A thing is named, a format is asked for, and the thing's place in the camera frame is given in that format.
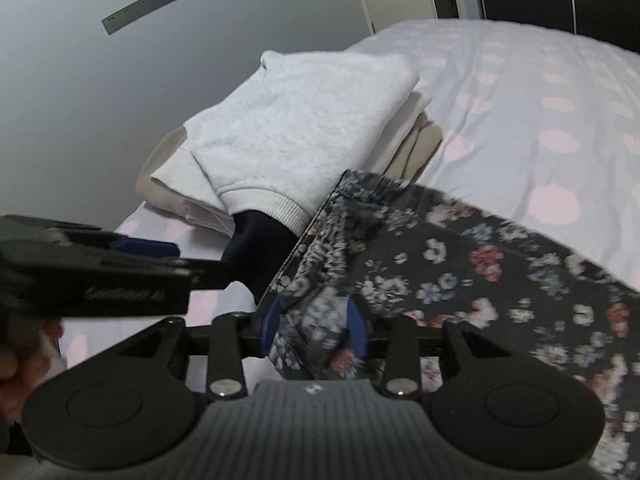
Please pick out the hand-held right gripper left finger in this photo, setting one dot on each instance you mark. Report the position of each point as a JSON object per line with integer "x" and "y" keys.
{"x": 272, "y": 320}

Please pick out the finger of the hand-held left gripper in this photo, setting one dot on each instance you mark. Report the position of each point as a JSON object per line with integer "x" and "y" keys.
{"x": 145, "y": 249}
{"x": 210, "y": 275}

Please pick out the grey wall mounting plate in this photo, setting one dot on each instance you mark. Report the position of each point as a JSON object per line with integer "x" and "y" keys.
{"x": 142, "y": 7}

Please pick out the folded beige cloth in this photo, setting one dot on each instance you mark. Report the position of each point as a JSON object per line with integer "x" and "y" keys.
{"x": 420, "y": 150}

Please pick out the folded light grey sweatshirt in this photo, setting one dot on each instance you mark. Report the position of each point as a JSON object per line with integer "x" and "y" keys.
{"x": 300, "y": 120}

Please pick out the person's left hand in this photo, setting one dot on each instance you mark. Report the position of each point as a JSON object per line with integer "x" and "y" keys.
{"x": 15, "y": 375}

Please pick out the polka dot bed sheet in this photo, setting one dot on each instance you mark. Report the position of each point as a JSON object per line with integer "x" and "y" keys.
{"x": 525, "y": 125}

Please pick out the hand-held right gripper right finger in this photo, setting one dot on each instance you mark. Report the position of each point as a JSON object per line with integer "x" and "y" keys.
{"x": 357, "y": 327}

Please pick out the navy garment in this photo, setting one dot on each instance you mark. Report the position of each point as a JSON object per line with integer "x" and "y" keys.
{"x": 255, "y": 250}

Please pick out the folded off-white garment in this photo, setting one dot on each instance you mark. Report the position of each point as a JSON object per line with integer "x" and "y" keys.
{"x": 412, "y": 110}

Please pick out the floral dark pants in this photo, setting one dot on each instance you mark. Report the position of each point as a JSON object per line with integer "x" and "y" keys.
{"x": 450, "y": 280}

